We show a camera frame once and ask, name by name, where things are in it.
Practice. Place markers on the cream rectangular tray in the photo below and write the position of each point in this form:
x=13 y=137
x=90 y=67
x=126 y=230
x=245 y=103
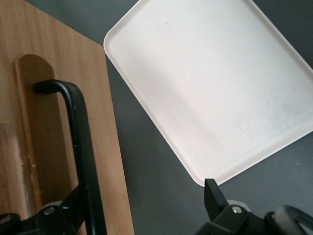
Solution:
x=207 y=85

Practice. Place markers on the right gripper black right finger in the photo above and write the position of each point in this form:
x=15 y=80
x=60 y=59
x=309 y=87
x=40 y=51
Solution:
x=217 y=215

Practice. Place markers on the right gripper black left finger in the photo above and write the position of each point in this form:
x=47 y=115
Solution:
x=53 y=220

